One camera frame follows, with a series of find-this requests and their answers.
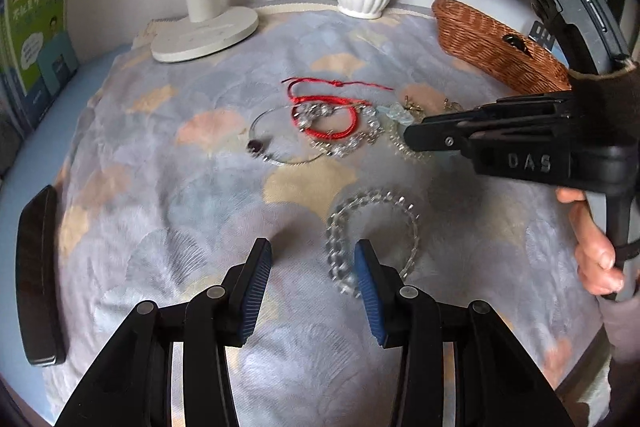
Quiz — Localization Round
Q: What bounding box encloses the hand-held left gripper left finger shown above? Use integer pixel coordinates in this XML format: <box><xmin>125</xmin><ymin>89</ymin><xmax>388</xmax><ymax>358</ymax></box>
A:
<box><xmin>54</xmin><ymin>237</ymin><xmax>273</xmax><ymax>427</ymax></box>

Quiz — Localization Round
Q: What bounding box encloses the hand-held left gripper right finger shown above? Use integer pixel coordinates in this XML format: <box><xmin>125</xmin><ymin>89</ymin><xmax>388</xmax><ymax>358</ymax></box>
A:
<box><xmin>354</xmin><ymin>239</ymin><xmax>576</xmax><ymax>427</ymax></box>

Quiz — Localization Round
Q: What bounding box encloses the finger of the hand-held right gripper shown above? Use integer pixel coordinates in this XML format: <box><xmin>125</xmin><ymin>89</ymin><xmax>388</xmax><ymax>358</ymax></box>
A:
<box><xmin>403</xmin><ymin>113</ymin><xmax>572</xmax><ymax>154</ymax></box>
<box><xmin>425</xmin><ymin>91</ymin><xmax>574</xmax><ymax>124</ymax></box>

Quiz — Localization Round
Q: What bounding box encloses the clear crystal bead bracelet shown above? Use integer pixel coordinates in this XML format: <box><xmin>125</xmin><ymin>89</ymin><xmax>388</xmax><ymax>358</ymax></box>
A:
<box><xmin>326</xmin><ymin>188</ymin><xmax>420</xmax><ymax>299</ymax></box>

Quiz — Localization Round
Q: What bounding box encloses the person's right forearm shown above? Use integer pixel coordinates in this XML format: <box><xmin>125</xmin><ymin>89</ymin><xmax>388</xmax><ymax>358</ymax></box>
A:
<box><xmin>597</xmin><ymin>279</ymin><xmax>640</xmax><ymax>413</ymax></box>

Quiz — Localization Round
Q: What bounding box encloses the person's right hand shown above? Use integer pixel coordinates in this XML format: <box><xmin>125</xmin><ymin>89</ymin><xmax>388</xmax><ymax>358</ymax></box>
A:
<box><xmin>556</xmin><ymin>187</ymin><xmax>626</xmax><ymax>301</ymax></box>

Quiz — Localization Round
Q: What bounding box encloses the light blue flower ornament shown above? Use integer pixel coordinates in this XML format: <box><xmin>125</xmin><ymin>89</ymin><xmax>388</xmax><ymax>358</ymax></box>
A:
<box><xmin>377</xmin><ymin>103</ymin><xmax>419</xmax><ymax>126</ymax></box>

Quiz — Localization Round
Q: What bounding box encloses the small black clip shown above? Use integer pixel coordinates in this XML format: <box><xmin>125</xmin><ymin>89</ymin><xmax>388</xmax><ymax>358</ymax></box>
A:
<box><xmin>502</xmin><ymin>34</ymin><xmax>534</xmax><ymax>56</ymax></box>

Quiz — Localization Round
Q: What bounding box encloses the brown wicker basket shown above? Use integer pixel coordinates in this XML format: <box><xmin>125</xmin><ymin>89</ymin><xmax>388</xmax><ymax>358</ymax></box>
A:
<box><xmin>431</xmin><ymin>0</ymin><xmax>574</xmax><ymax>96</ymax></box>

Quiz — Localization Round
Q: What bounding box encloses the pastel leaf patterned blanket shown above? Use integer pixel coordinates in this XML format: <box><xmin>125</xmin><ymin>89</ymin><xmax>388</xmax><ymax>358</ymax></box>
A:
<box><xmin>42</xmin><ymin>0</ymin><xmax>614</xmax><ymax>427</ymax></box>

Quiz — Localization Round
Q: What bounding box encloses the silver bangle with purple bead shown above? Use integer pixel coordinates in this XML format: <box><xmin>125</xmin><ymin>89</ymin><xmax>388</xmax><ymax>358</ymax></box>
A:
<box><xmin>248</xmin><ymin>107</ymin><xmax>342</xmax><ymax>166</ymax></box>

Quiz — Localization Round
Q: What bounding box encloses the green and blue book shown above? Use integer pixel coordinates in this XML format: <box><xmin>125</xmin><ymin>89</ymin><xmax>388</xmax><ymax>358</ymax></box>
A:
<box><xmin>0</xmin><ymin>0</ymin><xmax>80</xmax><ymax>134</ymax></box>

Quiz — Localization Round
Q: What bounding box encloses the white pearl bracelet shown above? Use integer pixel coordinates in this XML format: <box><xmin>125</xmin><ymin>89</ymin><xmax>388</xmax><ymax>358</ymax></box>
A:
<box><xmin>387</xmin><ymin>117</ymin><xmax>434</xmax><ymax>162</ymax></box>

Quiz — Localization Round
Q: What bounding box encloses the crystal and silver charm bracelet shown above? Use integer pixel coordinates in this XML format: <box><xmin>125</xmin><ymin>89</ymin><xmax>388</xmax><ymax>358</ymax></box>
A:
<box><xmin>320</xmin><ymin>104</ymin><xmax>385</xmax><ymax>158</ymax></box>

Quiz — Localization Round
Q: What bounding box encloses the red braided cord bracelet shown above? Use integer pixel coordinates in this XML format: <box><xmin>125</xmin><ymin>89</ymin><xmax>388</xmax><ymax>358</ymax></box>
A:
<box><xmin>291</xmin><ymin>95</ymin><xmax>360</xmax><ymax>142</ymax></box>

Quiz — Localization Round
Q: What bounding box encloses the thin red string bracelet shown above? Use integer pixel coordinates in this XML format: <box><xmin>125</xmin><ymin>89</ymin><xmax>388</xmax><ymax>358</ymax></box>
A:
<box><xmin>281</xmin><ymin>77</ymin><xmax>396</xmax><ymax>100</ymax></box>

